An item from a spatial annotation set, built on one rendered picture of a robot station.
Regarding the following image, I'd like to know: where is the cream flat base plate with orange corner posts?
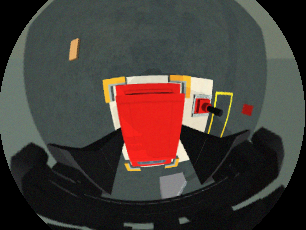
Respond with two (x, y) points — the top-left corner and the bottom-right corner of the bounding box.
(102, 75), (213, 171)

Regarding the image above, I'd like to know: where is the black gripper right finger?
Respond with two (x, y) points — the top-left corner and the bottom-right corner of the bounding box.
(180, 124), (251, 186)

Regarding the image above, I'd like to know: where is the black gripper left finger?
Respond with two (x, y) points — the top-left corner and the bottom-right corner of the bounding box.
(45, 127), (124, 195)

